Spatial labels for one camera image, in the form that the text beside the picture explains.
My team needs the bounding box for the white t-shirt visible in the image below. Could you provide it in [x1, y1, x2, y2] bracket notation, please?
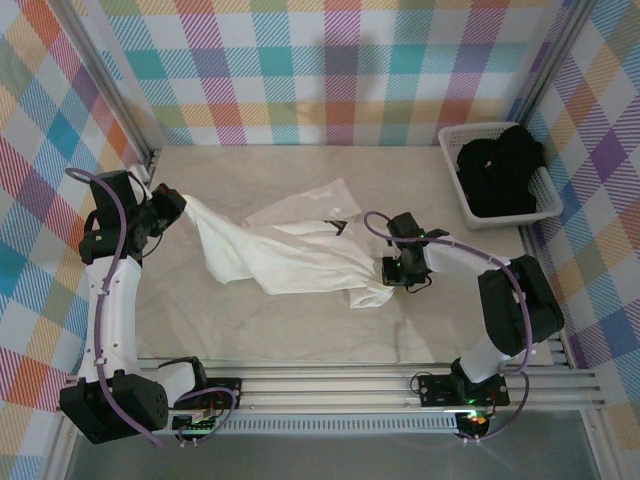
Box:
[182, 175, 396, 311]

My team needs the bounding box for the black garment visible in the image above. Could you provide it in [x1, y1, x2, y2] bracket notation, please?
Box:
[455, 124, 546, 219]

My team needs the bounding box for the white plastic mesh basket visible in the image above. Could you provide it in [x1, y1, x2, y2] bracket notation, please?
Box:
[438, 121, 565, 232]

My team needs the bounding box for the circuit board with red light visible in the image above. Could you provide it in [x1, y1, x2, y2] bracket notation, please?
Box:
[457, 409, 494, 432]

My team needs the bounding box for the circuit board with green light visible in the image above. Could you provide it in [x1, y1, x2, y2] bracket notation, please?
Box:
[172, 413, 221, 435]

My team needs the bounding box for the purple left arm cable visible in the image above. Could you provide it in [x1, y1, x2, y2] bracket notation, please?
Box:
[64, 167, 166, 450]

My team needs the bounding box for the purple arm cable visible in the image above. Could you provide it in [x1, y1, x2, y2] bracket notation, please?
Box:
[363, 211, 535, 444]
[64, 167, 166, 450]

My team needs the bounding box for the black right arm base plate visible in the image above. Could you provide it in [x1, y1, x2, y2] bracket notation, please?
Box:
[418, 373, 511, 407]

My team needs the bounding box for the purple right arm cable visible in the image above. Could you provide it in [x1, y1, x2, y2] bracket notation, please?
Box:
[363, 211, 535, 444]

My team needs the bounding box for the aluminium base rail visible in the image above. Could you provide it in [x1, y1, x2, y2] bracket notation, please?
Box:
[54, 363, 606, 416]

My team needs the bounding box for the aluminium frame post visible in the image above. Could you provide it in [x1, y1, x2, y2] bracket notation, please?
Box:
[509, 0, 604, 146]
[47, 0, 164, 171]

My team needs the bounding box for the slotted grey cable duct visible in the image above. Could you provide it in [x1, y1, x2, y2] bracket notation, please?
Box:
[79, 413, 461, 435]

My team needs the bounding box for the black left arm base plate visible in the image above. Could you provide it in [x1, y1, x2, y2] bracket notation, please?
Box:
[204, 377, 245, 410]

